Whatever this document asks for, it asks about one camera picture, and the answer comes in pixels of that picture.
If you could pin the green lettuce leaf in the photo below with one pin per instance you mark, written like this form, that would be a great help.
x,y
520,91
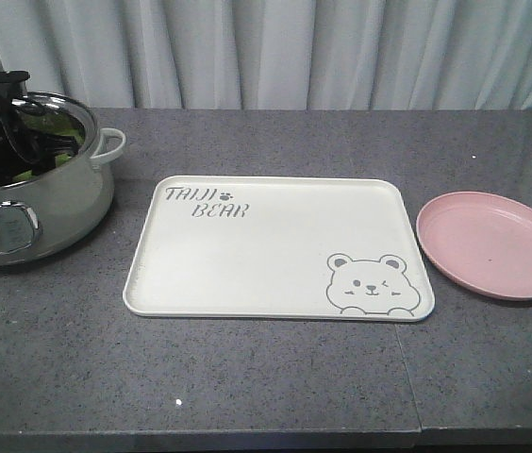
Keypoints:
x,y
55,123

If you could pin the cream bear serving tray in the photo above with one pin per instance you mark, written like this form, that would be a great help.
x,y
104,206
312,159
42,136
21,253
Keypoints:
x,y
278,247

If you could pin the pink round plate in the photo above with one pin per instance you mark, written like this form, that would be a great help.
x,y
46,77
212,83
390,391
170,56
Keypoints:
x,y
481,241

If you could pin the green electric cooking pot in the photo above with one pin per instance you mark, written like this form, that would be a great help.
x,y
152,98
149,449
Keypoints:
x,y
47,213

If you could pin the white pleated curtain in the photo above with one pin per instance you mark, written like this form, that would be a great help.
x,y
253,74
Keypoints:
x,y
274,54

